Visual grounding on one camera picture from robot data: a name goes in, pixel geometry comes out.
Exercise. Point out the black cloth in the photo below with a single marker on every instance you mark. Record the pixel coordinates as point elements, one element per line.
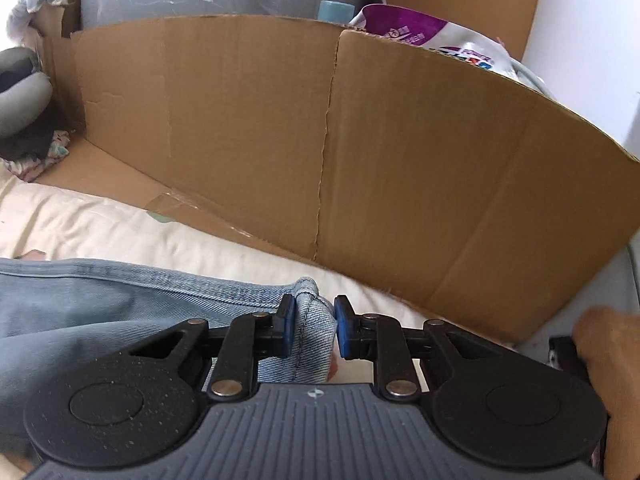
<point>30,145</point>

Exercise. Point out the brown cardboard sheet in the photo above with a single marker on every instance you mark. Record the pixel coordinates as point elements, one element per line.
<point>425,160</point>

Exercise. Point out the grey neck pillow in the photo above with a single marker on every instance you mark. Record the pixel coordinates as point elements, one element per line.
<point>25,105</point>

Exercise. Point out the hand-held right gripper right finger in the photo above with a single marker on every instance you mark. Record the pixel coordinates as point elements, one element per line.
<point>344,327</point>

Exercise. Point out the purple white refill packet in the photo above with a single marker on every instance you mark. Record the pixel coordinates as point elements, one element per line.
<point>420,30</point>

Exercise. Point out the light blue bottle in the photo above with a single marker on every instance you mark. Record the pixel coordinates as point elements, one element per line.
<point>336,11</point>

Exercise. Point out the pastel patterned cloth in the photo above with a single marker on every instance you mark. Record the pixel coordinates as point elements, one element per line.
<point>35,167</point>

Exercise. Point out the light blue denim jeans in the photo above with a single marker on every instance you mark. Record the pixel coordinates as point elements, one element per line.
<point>125,300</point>

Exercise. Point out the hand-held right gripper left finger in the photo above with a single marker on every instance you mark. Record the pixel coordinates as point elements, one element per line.
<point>286,325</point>

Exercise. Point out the cream bear print bedsheet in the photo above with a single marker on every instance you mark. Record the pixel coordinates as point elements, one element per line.
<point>125,230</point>

